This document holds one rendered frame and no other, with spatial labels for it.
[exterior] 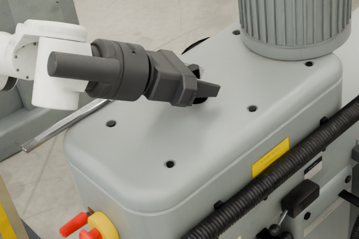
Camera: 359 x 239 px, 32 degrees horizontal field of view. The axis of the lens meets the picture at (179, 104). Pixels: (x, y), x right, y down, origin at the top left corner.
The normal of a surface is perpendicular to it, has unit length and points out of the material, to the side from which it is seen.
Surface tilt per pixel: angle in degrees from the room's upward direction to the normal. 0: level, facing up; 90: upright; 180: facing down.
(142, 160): 0
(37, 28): 56
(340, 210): 90
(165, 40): 0
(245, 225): 90
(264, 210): 90
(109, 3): 0
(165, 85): 90
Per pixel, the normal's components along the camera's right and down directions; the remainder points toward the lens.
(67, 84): 0.52, 0.13
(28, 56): 0.70, 0.14
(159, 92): 0.43, 0.51
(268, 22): -0.55, 0.57
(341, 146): 0.66, 0.39
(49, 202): -0.14, -0.78
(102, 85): -0.32, 0.36
